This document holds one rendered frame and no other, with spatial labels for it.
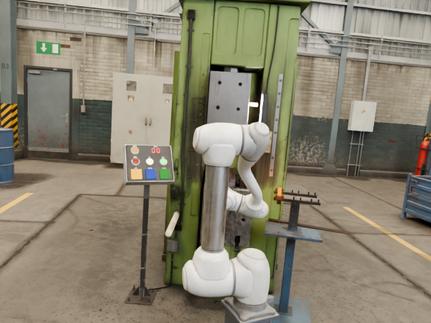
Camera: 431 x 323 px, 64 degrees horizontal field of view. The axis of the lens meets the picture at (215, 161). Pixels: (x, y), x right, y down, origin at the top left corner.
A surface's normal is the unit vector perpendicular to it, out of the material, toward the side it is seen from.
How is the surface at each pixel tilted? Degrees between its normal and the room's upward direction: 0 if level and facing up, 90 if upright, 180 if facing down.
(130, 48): 90
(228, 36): 90
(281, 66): 90
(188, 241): 90
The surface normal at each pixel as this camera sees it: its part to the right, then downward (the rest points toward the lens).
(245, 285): 0.15, 0.18
